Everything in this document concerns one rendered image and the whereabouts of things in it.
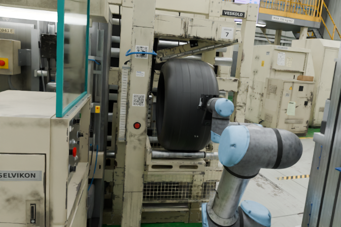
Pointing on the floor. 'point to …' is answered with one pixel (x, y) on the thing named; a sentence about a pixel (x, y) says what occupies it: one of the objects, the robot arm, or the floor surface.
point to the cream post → (132, 202)
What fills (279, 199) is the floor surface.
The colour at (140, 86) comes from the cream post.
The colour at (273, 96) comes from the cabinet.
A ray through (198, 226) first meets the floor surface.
